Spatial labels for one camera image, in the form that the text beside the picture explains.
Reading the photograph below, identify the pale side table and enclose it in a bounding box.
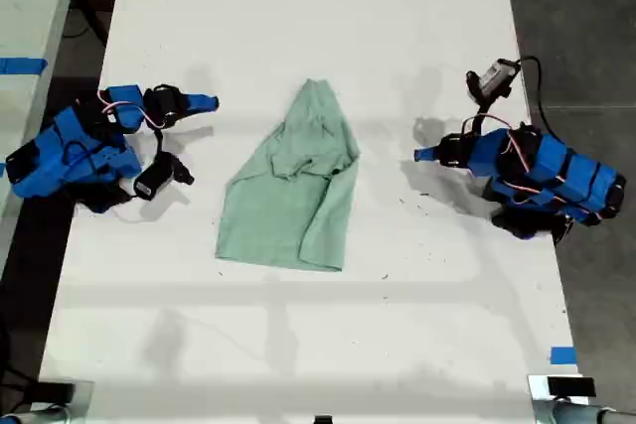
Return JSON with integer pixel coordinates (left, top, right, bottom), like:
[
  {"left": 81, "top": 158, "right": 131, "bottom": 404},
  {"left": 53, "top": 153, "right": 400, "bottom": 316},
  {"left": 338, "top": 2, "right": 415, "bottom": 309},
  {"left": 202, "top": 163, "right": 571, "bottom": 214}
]
[{"left": 0, "top": 0, "right": 84, "bottom": 216}]

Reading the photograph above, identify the pale green T-shirt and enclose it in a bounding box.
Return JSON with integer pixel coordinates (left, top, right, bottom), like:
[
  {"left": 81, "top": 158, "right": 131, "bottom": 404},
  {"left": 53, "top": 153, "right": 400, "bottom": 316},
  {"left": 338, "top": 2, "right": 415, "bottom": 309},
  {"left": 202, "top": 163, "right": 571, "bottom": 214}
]
[{"left": 214, "top": 77, "right": 361, "bottom": 274}]

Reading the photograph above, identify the grey tube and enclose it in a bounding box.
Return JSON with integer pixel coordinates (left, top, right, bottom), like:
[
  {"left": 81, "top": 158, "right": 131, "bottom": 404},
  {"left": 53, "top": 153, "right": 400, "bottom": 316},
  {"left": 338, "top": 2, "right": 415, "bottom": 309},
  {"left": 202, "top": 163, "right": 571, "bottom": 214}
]
[
  {"left": 550, "top": 400, "right": 636, "bottom": 424},
  {"left": 0, "top": 403, "right": 77, "bottom": 424}
]

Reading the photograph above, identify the black silver camera box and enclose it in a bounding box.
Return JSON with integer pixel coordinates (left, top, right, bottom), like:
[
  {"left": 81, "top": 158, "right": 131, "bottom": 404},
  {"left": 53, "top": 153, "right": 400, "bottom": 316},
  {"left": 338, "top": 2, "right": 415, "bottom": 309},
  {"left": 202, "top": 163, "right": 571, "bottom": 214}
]
[{"left": 465, "top": 58, "right": 521, "bottom": 100}]

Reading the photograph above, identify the short blue tape strip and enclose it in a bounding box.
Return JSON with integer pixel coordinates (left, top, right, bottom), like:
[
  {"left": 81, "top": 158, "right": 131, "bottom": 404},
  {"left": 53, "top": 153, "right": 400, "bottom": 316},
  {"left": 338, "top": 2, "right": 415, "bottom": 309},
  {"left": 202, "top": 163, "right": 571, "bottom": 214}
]
[{"left": 550, "top": 346, "right": 578, "bottom": 366}]

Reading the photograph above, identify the black camera cable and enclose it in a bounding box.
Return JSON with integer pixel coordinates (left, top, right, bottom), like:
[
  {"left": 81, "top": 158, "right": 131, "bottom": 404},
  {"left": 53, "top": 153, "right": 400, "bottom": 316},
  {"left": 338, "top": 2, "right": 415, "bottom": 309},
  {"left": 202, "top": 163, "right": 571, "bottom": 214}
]
[{"left": 514, "top": 55, "right": 554, "bottom": 135}]

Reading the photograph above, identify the black camera stalk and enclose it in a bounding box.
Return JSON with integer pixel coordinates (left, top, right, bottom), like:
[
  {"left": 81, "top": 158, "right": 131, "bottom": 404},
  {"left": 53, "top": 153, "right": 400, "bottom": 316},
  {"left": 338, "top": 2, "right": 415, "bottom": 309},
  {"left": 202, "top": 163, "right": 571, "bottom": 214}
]
[
  {"left": 151, "top": 128, "right": 168, "bottom": 160},
  {"left": 462, "top": 94, "right": 492, "bottom": 136}
]

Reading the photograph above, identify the thin black floor cable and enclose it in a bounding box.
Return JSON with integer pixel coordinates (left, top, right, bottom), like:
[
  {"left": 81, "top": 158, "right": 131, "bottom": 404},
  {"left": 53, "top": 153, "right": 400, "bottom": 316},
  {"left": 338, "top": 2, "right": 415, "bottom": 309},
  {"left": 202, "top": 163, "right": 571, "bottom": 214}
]
[{"left": 68, "top": 0, "right": 111, "bottom": 44}]

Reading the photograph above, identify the long blue tape strip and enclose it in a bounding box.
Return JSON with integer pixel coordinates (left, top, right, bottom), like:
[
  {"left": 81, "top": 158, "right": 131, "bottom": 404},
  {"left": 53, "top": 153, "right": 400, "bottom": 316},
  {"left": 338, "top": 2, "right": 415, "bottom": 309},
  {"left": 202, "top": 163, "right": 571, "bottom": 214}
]
[{"left": 0, "top": 57, "right": 49, "bottom": 76}]

